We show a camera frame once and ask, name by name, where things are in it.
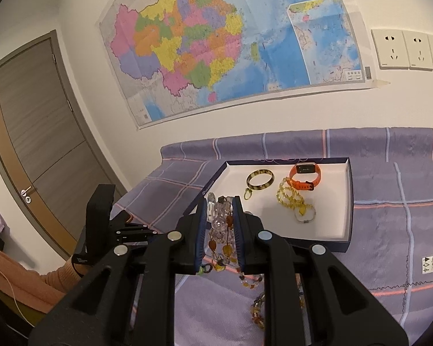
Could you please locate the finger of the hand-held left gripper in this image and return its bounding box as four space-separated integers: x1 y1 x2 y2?
110 212 158 246

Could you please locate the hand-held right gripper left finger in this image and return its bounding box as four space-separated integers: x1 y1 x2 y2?
28 198 208 346

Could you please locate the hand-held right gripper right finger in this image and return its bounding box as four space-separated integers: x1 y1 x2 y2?
232 196 410 346

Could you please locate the clear amber flower bead necklace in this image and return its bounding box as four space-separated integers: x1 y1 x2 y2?
197 193 305 330

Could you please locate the tortoiseshell bangle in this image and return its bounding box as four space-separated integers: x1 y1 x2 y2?
246 169 275 191

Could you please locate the yellow bead necklace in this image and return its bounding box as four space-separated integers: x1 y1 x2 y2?
276 176 316 224

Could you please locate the dark blue cardboard tray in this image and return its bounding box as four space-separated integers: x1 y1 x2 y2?
182 157 354 253

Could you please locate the orange smartwatch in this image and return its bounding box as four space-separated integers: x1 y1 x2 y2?
288 162 322 191

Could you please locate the person's left forearm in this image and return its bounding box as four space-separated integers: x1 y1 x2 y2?
0 244 91 314

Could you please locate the brown grey door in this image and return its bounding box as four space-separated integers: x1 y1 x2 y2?
0 31 130 260

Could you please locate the purple plaid blanket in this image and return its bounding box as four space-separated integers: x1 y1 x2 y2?
76 127 433 346

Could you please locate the thin white cable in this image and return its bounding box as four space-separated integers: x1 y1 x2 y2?
2 270 35 328

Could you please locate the colourful wall map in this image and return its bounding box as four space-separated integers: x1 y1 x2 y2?
99 0 390 130

